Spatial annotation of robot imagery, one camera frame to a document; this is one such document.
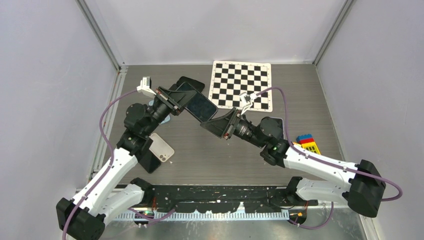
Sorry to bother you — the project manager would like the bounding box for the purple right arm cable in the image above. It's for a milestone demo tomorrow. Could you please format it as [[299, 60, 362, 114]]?
[[250, 86, 404, 231]]

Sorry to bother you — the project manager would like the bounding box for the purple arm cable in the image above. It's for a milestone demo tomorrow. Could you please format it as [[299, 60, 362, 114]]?
[[250, 86, 404, 231], [61, 88, 178, 240]]

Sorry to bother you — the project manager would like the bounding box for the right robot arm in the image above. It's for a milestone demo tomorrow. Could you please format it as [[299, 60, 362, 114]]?
[[201, 108, 386, 218]]

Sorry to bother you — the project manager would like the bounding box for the black white chessboard mat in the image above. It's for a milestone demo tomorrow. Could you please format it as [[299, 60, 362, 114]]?
[[207, 60, 272, 109]]

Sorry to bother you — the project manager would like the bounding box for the phone in lilac case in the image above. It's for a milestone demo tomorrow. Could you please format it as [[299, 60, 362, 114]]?
[[274, 117, 285, 139]]

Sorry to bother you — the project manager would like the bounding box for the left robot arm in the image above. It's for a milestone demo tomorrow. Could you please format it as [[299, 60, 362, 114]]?
[[56, 87, 197, 240]]

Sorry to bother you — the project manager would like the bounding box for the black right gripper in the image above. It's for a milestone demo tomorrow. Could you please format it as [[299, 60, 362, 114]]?
[[201, 107, 266, 149]]

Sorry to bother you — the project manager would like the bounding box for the yellow window toy block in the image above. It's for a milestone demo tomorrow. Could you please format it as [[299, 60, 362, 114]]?
[[293, 141, 321, 155]]

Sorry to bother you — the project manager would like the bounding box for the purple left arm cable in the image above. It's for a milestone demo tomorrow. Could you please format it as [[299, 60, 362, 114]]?
[[61, 88, 178, 240]]

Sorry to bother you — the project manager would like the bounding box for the red blue toy block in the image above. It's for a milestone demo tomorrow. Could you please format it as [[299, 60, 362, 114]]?
[[296, 134, 315, 145]]

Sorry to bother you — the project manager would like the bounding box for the aluminium front rail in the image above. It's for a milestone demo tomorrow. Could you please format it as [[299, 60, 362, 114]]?
[[70, 186, 373, 222]]

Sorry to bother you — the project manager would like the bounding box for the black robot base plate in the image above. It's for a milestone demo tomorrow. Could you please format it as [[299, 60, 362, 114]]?
[[135, 185, 318, 214]]

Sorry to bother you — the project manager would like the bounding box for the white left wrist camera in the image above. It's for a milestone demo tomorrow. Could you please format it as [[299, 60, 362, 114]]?
[[136, 76, 156, 99]]

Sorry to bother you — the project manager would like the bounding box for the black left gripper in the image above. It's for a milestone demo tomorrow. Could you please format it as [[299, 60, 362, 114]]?
[[143, 86, 196, 136]]

